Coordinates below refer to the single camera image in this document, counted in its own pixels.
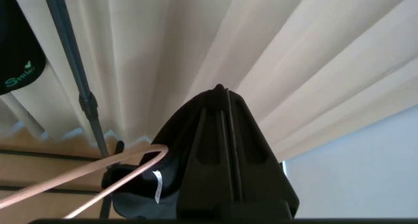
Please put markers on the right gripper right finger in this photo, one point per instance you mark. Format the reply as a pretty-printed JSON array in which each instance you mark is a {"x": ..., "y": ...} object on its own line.
[{"x": 264, "y": 185}]

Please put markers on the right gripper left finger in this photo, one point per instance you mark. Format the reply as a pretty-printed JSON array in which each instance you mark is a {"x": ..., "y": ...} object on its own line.
[{"x": 202, "y": 178}]

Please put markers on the black smooth garment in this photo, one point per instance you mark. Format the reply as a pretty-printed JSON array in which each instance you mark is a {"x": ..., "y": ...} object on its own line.
[{"x": 137, "y": 191}]

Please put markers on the pink clothes hanger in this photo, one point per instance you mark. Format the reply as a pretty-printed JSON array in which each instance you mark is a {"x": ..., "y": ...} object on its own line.
[{"x": 81, "y": 173}]

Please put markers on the black knit garment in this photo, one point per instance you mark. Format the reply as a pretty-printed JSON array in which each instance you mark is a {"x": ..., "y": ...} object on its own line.
[{"x": 16, "y": 38}]

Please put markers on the black clothes rack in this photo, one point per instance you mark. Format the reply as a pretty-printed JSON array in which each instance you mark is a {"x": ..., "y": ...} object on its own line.
[{"x": 74, "y": 54}]

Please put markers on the beige curtain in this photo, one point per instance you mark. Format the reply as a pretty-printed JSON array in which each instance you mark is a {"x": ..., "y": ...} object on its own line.
[{"x": 294, "y": 54}]

